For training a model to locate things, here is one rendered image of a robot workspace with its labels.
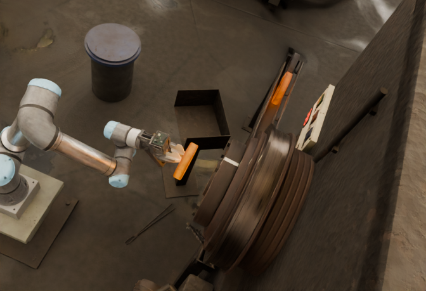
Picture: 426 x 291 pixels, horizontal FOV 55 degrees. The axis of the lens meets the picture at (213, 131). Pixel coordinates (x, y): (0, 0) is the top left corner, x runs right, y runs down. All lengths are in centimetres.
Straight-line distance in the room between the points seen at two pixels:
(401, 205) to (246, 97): 235
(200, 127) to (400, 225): 145
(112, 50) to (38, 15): 94
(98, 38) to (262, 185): 165
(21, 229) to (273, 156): 132
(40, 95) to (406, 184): 123
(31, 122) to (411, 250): 122
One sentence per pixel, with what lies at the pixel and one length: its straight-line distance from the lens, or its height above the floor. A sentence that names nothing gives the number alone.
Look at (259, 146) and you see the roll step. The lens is 113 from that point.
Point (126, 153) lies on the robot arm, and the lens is 170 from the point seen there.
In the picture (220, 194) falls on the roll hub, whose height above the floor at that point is 122.
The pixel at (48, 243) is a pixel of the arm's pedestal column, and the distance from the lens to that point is 232.
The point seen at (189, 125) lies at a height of 60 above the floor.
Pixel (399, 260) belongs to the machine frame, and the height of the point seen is 176.
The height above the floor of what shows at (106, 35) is 43.
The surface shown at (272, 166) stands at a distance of 108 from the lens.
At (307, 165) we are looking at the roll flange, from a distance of 117.
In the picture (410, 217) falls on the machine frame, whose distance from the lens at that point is 65.
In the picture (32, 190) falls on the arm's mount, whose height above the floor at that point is 37.
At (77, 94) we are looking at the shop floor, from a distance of 276.
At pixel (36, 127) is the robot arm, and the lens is 150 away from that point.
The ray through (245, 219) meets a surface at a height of 128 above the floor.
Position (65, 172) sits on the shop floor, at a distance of 248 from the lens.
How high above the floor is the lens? 223
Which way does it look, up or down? 56 degrees down
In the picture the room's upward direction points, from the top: 24 degrees clockwise
